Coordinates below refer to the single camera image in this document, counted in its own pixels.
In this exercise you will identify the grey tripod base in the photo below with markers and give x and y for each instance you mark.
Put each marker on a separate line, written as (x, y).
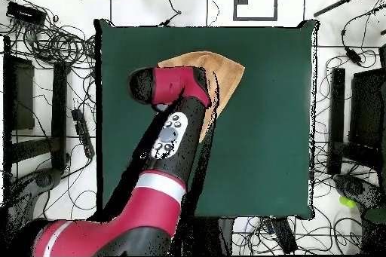
(42, 180)
(355, 189)

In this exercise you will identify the tan terry towel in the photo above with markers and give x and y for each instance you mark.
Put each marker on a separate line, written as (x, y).
(226, 76)

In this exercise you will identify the wide black power strip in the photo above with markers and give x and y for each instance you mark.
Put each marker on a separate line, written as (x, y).
(283, 236)

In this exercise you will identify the black hub box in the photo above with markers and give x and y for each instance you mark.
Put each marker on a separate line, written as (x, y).
(25, 13)

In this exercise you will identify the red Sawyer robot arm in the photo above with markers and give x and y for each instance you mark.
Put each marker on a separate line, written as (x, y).
(156, 208)

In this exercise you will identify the black frame stand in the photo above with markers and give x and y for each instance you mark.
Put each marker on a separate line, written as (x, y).
(366, 112)
(58, 112)

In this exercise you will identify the dark green table cloth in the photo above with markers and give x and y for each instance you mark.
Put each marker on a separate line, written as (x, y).
(265, 136)

